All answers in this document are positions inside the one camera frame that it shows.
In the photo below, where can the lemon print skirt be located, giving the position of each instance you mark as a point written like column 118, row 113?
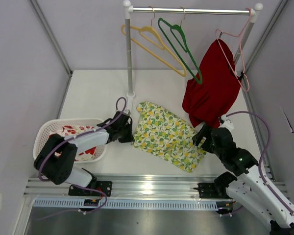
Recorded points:
column 163, row 134

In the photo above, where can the green clothes hanger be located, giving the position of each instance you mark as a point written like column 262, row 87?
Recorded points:
column 178, row 33

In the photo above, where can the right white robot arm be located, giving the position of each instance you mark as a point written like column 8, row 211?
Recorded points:
column 244, row 182

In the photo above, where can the aluminium mounting rail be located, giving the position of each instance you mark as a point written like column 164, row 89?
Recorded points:
column 127, row 185

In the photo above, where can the yellow clothes hanger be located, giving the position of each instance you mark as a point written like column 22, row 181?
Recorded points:
column 150, row 34

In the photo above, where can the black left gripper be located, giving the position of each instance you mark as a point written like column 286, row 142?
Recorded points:
column 129, row 138

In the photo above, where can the white perforated plastic basket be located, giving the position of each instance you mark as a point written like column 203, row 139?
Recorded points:
column 56, row 124

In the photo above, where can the red poppy print cloth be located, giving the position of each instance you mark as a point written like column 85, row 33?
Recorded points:
column 68, row 130

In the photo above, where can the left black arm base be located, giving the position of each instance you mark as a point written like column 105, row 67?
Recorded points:
column 93, row 186

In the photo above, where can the white slotted cable duct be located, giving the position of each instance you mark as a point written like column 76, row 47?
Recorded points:
column 192, row 205

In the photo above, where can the white metal clothes rack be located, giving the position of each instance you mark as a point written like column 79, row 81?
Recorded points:
column 131, row 94

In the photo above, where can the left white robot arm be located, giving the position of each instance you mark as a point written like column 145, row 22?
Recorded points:
column 56, row 159

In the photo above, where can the red skirt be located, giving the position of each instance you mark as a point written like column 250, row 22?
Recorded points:
column 208, row 101

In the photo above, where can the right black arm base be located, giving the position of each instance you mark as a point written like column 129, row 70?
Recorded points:
column 217, row 189

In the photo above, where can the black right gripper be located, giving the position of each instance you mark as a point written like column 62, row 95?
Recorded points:
column 204, row 131

